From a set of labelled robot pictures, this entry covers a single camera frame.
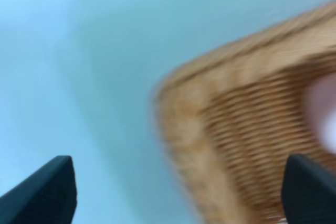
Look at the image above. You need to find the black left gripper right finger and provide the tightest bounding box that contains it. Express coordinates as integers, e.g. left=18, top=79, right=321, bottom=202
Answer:
left=281, top=154, right=335, bottom=224

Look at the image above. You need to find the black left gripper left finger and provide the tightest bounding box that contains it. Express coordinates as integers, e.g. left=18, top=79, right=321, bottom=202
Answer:
left=1, top=156, right=77, bottom=224

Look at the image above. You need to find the pink peach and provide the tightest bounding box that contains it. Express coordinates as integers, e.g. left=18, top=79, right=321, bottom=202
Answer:
left=305, top=73, right=335, bottom=154

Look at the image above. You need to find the orange woven basket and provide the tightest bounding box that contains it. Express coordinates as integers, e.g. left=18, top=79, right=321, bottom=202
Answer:
left=157, top=2, right=335, bottom=223

